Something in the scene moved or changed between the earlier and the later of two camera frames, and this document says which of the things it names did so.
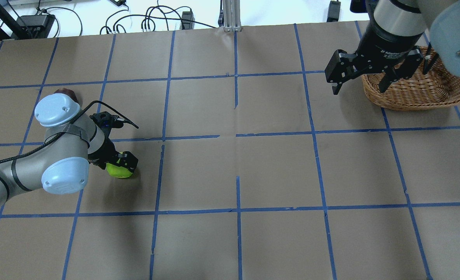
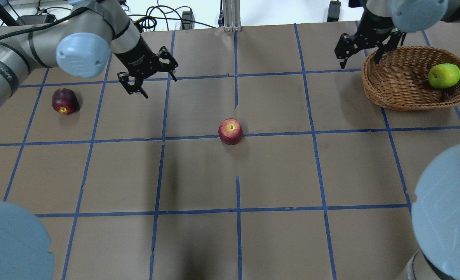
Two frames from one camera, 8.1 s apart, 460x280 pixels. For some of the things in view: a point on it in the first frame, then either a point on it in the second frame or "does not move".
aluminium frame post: x=231 y=15 does not move
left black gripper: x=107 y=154 to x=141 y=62
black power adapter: x=333 y=11 does not move
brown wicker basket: x=430 y=87 does not move
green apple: x=117 y=172 to x=444 y=76
